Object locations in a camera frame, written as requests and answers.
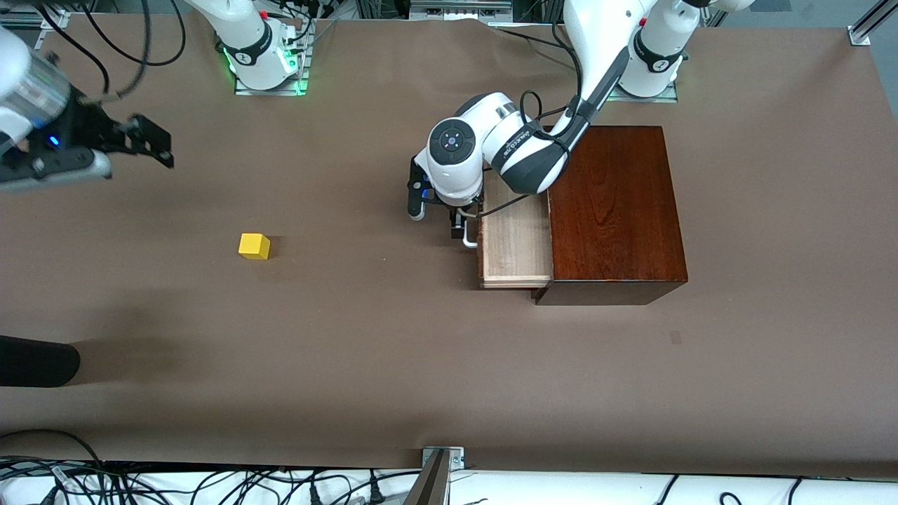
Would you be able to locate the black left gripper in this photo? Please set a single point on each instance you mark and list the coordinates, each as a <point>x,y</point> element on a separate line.
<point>457,221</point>

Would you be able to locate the yellow block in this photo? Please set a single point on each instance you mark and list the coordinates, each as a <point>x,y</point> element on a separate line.
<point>254,245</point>

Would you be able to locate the dark brown wooden cabinet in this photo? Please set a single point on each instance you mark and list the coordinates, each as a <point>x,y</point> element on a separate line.
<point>610,210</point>

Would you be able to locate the aluminium profile post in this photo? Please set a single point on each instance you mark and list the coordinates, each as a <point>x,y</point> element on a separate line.
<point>870,24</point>

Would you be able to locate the black ribbed foam cylinder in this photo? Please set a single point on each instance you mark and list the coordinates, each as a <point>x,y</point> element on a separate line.
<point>35,361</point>

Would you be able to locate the brown table cover sheet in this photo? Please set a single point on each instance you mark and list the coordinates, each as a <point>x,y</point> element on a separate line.
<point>280,315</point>

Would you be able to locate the dark metal strut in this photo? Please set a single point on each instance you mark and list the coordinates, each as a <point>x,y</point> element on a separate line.
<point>428,484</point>

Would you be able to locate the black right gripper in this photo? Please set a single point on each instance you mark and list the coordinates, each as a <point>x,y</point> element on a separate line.
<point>85,128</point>

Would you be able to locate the small metal corner bracket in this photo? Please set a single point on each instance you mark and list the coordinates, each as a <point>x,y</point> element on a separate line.
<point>452,456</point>

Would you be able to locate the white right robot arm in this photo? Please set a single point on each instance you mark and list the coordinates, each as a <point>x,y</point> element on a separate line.
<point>245,35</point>

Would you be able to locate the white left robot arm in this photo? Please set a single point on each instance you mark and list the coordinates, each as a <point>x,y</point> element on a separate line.
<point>456,161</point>

